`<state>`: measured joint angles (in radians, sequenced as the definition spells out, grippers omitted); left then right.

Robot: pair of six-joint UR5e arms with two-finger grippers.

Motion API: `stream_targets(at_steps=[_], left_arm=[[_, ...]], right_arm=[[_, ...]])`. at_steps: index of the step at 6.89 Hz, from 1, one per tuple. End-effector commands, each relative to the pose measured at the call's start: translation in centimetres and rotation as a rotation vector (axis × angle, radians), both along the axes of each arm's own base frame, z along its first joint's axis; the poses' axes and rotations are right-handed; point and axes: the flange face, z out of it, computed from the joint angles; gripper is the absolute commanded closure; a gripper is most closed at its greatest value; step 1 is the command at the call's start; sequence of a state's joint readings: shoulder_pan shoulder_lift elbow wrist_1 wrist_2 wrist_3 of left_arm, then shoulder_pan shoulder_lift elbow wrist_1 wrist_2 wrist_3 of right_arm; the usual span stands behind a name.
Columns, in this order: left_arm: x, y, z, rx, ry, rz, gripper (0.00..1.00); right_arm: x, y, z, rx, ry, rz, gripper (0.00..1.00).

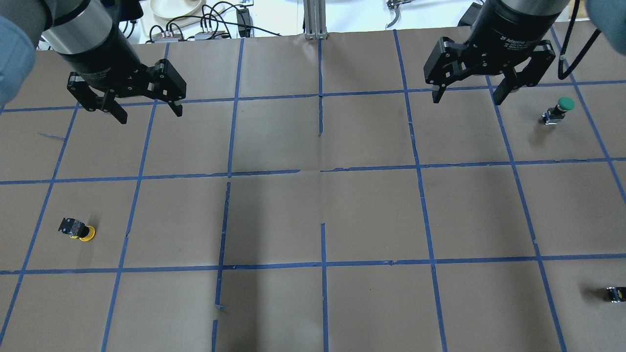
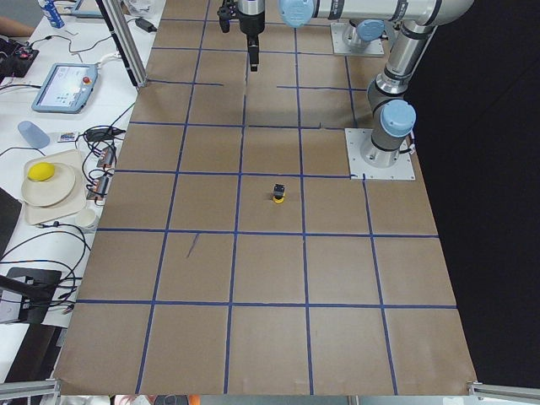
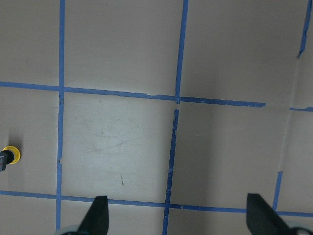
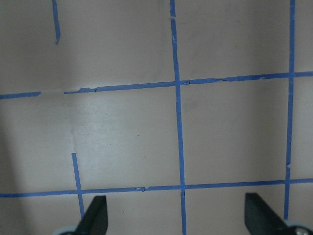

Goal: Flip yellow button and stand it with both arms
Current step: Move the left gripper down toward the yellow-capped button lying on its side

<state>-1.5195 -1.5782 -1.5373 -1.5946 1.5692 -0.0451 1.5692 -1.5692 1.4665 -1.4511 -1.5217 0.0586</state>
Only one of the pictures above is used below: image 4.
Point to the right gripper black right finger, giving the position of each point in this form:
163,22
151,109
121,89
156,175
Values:
260,219

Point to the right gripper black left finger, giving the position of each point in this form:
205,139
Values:
95,219

